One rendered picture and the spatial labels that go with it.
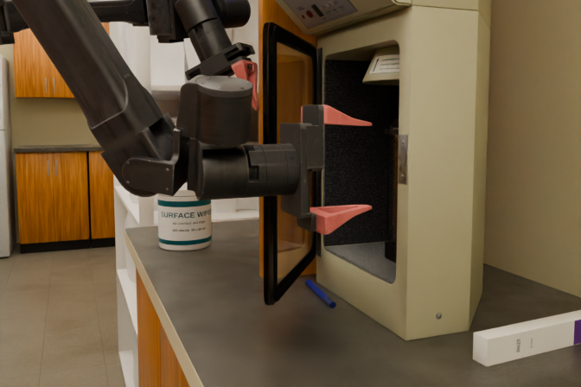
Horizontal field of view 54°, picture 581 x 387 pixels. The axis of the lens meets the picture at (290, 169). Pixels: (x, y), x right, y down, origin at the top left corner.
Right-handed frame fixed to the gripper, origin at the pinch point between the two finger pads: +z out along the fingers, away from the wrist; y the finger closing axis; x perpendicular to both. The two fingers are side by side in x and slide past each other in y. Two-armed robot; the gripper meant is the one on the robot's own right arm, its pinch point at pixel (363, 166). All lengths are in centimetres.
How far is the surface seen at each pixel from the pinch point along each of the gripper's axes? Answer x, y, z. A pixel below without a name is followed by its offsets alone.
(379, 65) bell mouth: 21.5, 13.8, 14.3
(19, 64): 531, 56, -73
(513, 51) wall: 37, 19, 55
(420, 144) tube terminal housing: 8.9, 1.8, 13.8
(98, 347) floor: 262, -119, -23
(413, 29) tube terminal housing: 8.9, 17.4, 12.4
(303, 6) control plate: 32.6, 24.4, 5.9
